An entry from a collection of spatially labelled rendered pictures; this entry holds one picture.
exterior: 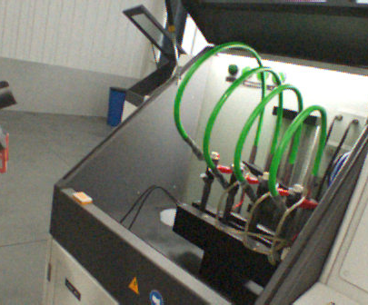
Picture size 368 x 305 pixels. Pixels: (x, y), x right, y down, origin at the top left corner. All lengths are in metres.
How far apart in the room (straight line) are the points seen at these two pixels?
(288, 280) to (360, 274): 0.17
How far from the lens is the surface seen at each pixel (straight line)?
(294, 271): 0.64
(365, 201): 0.75
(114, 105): 6.96
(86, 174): 1.03
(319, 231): 0.67
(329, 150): 1.01
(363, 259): 0.74
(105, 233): 0.83
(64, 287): 1.07
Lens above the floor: 1.33
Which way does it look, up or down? 13 degrees down
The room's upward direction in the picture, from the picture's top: 12 degrees clockwise
